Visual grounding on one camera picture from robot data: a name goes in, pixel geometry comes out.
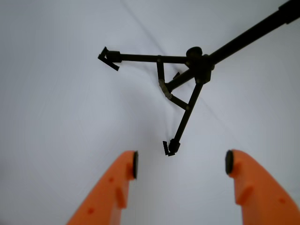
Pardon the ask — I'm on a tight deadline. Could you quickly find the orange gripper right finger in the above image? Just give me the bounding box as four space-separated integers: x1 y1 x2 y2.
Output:
225 150 300 225

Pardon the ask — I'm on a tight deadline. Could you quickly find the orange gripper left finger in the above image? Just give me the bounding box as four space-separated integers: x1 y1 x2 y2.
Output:
67 150 138 225

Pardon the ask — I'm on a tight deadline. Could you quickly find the black tripod stand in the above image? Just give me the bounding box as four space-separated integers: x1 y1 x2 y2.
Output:
98 0 300 156

